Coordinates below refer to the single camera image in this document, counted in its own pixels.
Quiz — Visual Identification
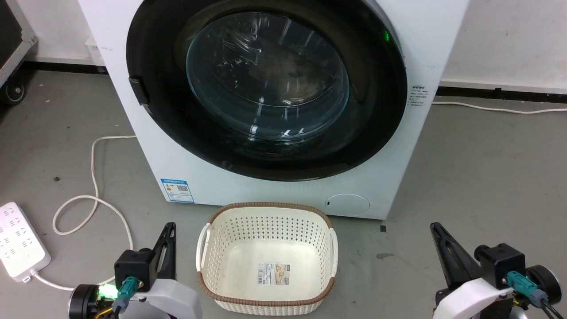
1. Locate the right teal connector black cable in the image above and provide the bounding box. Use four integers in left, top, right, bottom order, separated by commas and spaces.
507, 271, 567, 319

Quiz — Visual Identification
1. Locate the black flight case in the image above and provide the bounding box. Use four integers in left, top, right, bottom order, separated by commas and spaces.
0, 0, 39, 87

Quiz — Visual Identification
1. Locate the white power strip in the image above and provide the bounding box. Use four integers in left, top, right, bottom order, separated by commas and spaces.
0, 202, 52, 283

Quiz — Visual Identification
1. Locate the blue energy label sticker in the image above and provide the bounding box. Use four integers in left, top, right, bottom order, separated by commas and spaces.
160, 178, 195, 204

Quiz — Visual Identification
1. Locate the round white filter cover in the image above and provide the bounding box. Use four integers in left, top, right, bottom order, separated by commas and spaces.
325, 193, 371, 218

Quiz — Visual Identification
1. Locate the washer door hinge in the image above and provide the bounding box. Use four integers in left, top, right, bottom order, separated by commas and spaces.
128, 76, 149, 106

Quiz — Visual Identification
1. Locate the cream perforated laundry basket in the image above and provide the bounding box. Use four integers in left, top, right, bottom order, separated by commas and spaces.
196, 202, 339, 316

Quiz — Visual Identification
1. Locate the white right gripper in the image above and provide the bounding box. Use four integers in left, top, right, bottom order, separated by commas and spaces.
430, 222, 563, 319

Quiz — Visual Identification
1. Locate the left teal connector black cable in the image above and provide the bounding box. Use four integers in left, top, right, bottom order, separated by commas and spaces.
110, 276, 140, 319

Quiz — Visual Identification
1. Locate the teal connector black cable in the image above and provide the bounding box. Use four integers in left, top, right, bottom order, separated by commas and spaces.
110, 276, 140, 319
507, 271, 567, 319

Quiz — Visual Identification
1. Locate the black caster wheel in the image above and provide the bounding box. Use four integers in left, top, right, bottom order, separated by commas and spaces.
0, 79, 27, 106

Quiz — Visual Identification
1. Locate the white front-load washing machine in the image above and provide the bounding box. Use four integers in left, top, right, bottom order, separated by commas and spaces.
78, 0, 470, 221

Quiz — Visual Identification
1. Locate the paper label in basket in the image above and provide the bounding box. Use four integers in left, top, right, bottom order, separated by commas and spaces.
257, 262, 291, 287

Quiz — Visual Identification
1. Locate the white looped power cable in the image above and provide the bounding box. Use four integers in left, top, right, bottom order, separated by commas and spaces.
31, 134, 138, 293

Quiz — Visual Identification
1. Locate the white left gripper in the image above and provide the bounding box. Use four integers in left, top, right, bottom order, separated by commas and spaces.
68, 222, 203, 319

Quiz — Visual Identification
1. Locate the white warning text sticker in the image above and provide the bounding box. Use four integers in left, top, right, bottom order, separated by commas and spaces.
409, 86, 428, 107

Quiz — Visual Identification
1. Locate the thin white cable along wall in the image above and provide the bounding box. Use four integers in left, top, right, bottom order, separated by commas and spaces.
432, 101, 567, 115

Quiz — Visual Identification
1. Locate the black round glass washer door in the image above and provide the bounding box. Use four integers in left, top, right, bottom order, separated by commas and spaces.
126, 0, 408, 182

